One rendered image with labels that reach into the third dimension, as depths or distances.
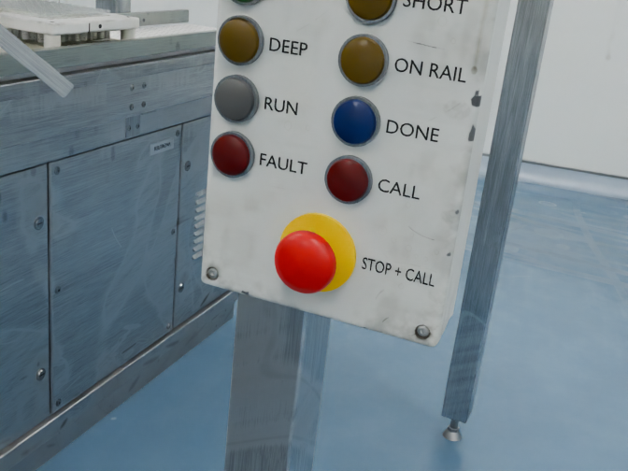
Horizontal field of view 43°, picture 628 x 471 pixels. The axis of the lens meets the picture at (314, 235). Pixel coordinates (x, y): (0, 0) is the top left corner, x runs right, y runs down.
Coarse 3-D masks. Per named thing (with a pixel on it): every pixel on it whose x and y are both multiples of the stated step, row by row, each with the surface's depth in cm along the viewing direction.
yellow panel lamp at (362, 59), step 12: (360, 36) 46; (348, 48) 46; (360, 48) 46; (372, 48) 45; (348, 60) 46; (360, 60) 46; (372, 60) 45; (384, 60) 46; (348, 72) 46; (360, 72) 46; (372, 72) 46
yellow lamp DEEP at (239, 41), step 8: (224, 24) 49; (232, 24) 48; (240, 24) 48; (248, 24) 48; (224, 32) 49; (232, 32) 48; (240, 32) 48; (248, 32) 48; (256, 32) 48; (224, 40) 49; (232, 40) 48; (240, 40) 48; (248, 40) 48; (256, 40) 48; (224, 48) 49; (232, 48) 49; (240, 48) 48; (248, 48) 48; (256, 48) 48; (232, 56) 49; (240, 56) 49; (248, 56) 48
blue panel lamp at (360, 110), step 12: (336, 108) 48; (348, 108) 47; (360, 108) 47; (336, 120) 47; (348, 120) 47; (360, 120) 47; (372, 120) 47; (336, 132) 48; (348, 132) 47; (360, 132) 47; (372, 132) 47
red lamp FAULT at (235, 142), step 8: (224, 136) 51; (232, 136) 51; (216, 144) 51; (224, 144) 51; (232, 144) 51; (240, 144) 50; (216, 152) 51; (224, 152) 51; (232, 152) 51; (240, 152) 50; (248, 152) 51; (216, 160) 51; (224, 160) 51; (232, 160) 51; (240, 160) 51; (248, 160) 51; (224, 168) 51; (232, 168) 51; (240, 168) 51
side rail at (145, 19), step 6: (126, 12) 190; (132, 12) 191; (138, 12) 193; (144, 12) 194; (150, 12) 197; (156, 12) 199; (162, 12) 201; (168, 12) 204; (174, 12) 206; (180, 12) 209; (186, 12) 212; (144, 18) 195; (150, 18) 197; (156, 18) 200; (162, 18) 202; (168, 18) 204; (174, 18) 207; (180, 18) 210; (186, 18) 212; (144, 24) 195; (150, 24) 198; (156, 24) 200
